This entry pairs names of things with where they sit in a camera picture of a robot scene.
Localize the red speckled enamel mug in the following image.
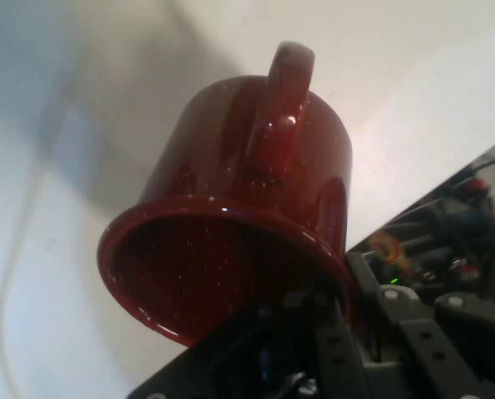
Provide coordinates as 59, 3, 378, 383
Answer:
96, 40, 356, 348

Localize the dark electronics and cable clutter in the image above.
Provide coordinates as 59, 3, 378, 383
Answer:
346, 132, 495, 317

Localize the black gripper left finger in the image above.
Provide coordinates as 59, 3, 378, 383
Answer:
126, 289, 371, 399

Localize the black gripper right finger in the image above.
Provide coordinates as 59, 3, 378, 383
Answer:
346, 251, 495, 399

